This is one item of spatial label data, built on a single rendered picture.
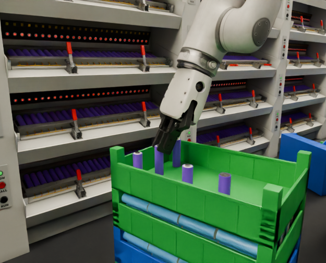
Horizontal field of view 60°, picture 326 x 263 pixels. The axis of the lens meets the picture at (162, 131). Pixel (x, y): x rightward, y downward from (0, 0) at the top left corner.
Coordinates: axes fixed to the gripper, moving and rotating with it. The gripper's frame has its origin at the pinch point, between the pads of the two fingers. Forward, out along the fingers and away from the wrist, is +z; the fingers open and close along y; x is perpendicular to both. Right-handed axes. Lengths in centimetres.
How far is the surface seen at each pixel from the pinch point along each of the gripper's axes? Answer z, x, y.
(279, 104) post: -36, -94, 71
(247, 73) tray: -39, -59, 62
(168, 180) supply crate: 4.1, 3.6, -13.5
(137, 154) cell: 3.6, 6.0, -3.7
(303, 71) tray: -62, -110, 79
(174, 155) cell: 2.3, -5.1, 2.7
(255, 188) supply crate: 0.9, -14.7, -13.1
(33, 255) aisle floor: 48, 10, 30
